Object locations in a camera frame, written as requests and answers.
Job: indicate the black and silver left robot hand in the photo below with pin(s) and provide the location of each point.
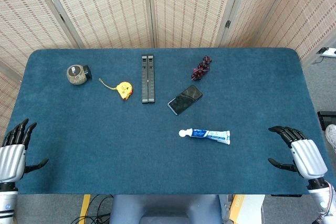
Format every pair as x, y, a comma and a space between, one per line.
11, 155

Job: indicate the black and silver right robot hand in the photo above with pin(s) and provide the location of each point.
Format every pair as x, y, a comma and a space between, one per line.
308, 157

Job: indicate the blue and white toothpaste tube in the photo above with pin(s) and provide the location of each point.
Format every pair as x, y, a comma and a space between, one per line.
207, 134

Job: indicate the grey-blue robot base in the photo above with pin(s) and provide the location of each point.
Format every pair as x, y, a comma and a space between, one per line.
165, 208

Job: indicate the white shoe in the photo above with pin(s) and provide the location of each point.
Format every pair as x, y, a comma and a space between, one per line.
332, 137

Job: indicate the black box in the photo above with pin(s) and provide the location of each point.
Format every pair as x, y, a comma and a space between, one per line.
326, 119

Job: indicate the yellow cardboard box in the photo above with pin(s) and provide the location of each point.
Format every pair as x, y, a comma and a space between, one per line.
244, 208

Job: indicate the blue table mat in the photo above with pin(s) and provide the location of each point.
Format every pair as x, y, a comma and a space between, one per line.
105, 142

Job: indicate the round glass jar black lid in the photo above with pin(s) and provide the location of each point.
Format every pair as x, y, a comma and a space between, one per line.
76, 75

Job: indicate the white power strip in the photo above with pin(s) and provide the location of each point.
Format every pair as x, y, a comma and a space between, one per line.
329, 52

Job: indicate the yellow tape measure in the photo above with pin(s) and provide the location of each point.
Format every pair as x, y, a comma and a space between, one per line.
124, 90

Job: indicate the black smartphone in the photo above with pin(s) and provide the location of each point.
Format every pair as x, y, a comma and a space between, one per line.
185, 100

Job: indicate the black folding stand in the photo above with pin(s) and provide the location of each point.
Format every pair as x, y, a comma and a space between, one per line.
148, 79

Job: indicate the woven folding screen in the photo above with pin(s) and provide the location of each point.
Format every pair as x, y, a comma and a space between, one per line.
110, 9

